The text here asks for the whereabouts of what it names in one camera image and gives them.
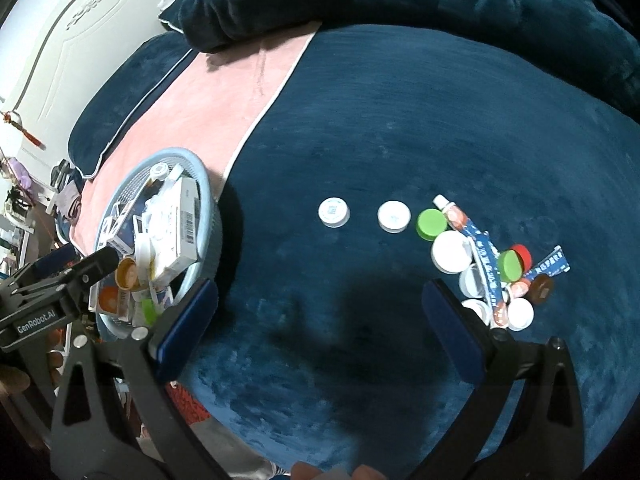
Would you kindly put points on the short blue sachet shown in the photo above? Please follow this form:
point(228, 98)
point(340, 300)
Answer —
point(550, 265)

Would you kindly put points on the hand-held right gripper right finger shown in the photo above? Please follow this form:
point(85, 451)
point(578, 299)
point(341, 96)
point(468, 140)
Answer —
point(452, 332)

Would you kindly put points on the white medicine box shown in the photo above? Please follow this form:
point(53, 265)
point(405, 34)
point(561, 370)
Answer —
point(182, 220)

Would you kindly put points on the person's right hand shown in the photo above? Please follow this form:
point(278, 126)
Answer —
point(310, 472)

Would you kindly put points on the mauve cloth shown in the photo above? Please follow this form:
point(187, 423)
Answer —
point(70, 202)

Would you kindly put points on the white carved headboard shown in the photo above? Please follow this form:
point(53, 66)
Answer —
point(75, 35)

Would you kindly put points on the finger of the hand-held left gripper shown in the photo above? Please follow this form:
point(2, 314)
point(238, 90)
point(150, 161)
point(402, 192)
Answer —
point(52, 260)
point(102, 260)

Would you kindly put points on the orange bottle cap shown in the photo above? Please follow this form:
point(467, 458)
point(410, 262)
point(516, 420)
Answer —
point(126, 272)

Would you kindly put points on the grey-blue plastic basket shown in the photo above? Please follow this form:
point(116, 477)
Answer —
point(212, 240)

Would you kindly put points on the purple bedside item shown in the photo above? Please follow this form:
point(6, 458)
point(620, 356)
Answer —
point(17, 170)

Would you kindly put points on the large white round cap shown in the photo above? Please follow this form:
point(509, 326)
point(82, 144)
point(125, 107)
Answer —
point(451, 251)

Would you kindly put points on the plain white bottle cap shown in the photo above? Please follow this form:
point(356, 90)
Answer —
point(394, 216)

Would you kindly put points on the red patterned cloth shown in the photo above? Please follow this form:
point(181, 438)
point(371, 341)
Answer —
point(187, 402)

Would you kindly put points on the large dark blue piped pillow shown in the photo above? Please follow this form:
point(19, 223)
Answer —
point(130, 95)

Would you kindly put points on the white cap with blue print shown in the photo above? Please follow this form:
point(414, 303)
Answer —
point(334, 211)

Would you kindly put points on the red hanging knot ornament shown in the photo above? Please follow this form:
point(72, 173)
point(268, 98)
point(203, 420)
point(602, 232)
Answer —
point(20, 127)

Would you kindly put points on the small dark blue piped pillow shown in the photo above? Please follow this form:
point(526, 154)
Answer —
point(172, 7)

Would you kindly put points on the dark blue medicine box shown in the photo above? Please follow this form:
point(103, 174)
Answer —
point(120, 232)

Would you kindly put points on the white orange ointment tube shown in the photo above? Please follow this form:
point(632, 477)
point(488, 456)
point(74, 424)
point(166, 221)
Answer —
point(452, 214)

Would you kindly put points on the blue ointment tube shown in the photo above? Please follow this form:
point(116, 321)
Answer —
point(485, 260)

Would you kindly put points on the brown bottle cap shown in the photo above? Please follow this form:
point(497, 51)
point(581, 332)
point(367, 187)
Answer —
point(542, 287)

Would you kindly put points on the white tube with orange circle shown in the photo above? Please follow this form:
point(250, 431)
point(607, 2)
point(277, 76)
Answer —
point(112, 300)

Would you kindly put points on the light green bottle cap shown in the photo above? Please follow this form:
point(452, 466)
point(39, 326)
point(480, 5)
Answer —
point(147, 307)

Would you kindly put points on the person's left hand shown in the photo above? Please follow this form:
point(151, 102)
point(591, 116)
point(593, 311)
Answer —
point(15, 382)

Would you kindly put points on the red and white cap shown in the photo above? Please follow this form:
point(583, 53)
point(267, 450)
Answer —
point(500, 314)
point(519, 287)

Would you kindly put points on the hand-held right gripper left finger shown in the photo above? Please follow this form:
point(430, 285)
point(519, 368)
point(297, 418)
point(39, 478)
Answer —
point(187, 325)

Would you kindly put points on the red bottle cap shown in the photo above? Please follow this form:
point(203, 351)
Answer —
point(525, 255)

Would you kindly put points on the pink towel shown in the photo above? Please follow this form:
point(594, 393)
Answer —
point(215, 110)

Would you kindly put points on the white flat bottle cap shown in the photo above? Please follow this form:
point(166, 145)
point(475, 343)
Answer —
point(160, 171)

